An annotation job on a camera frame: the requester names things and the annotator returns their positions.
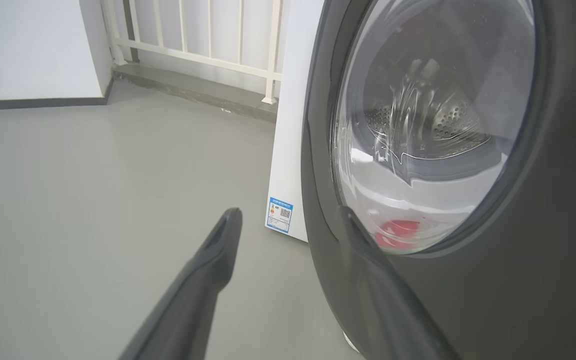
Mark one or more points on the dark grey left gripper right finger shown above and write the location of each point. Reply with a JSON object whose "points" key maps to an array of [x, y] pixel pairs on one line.
{"points": [[388, 315]]}

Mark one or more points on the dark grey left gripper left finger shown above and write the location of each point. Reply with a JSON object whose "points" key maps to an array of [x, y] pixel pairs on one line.
{"points": [[193, 300]]}

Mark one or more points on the red and white garment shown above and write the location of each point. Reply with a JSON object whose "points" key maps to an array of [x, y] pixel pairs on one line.
{"points": [[398, 235]]}

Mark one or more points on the dark grey round glass door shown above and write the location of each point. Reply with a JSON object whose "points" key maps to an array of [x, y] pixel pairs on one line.
{"points": [[558, 250]]}

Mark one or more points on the grey rubber door gasket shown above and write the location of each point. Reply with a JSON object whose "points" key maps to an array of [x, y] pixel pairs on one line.
{"points": [[448, 167]]}

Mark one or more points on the white washing machine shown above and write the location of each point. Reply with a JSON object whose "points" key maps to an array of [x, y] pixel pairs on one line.
{"points": [[293, 125]]}

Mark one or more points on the steel washing machine drum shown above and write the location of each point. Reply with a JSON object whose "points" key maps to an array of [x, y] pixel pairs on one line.
{"points": [[448, 120]]}

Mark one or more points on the blue energy label sticker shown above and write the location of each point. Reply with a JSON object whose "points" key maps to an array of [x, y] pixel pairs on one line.
{"points": [[279, 215]]}

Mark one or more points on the grey concrete ledge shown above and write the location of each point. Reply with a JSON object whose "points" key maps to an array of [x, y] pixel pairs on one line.
{"points": [[193, 90]]}

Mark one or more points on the white metal railing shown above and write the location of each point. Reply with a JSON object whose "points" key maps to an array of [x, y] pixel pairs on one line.
{"points": [[193, 55]]}

